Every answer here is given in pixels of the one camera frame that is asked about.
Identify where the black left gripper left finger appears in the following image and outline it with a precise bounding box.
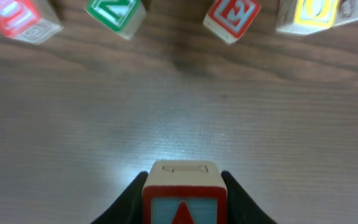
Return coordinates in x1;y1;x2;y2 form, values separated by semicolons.
91;171;149;224

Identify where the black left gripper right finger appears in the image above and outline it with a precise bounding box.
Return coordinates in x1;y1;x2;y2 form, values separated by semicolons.
221;170;277;224

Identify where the red letter A block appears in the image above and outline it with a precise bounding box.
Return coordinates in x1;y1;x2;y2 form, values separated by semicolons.
142;160;227;224

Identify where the red letter E block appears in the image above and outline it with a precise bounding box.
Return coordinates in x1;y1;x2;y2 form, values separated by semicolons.
203;0;261;45

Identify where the green letter N block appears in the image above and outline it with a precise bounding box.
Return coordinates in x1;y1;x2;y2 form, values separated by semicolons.
85;0;147;40

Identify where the yellow letter O block front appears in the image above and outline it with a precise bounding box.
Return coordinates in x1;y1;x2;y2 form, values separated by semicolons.
276;0;339;36

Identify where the red letter U block lower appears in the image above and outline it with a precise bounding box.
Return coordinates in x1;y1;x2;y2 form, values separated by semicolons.
0;0;63;45

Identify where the blue letter T block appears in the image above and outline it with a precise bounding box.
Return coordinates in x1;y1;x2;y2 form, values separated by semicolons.
334;0;358;27

